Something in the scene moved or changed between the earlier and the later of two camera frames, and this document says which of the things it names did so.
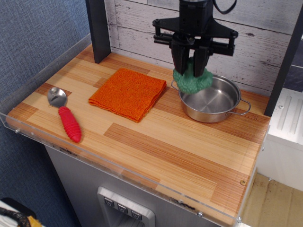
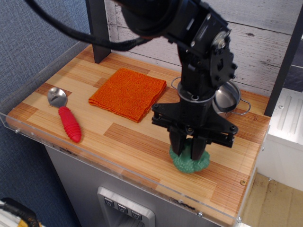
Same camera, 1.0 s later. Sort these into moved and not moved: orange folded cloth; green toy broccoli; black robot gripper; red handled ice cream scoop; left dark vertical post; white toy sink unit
Moved: green toy broccoli; black robot gripper
Not moved: orange folded cloth; left dark vertical post; red handled ice cream scoop; white toy sink unit
